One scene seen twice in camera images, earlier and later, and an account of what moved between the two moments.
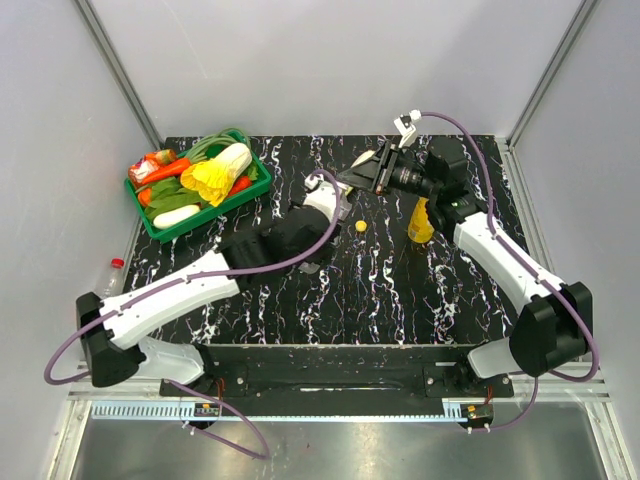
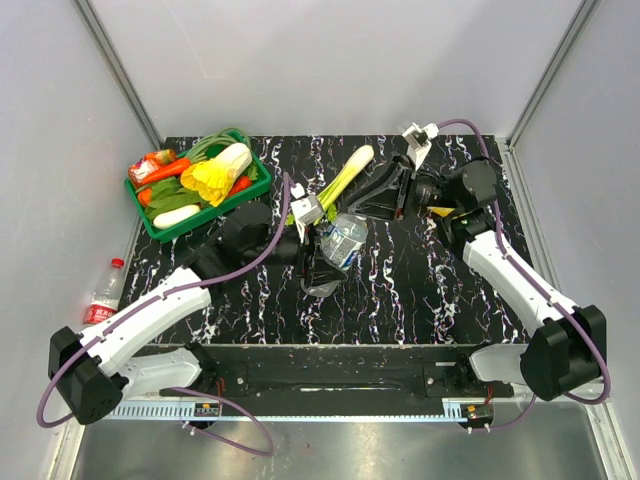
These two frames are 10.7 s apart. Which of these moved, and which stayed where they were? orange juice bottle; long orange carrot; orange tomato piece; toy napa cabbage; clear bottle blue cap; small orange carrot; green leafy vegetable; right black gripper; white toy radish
Moved: orange juice bottle; right black gripper; clear bottle blue cap
Stayed: white toy radish; long orange carrot; small orange carrot; orange tomato piece; green leafy vegetable; toy napa cabbage
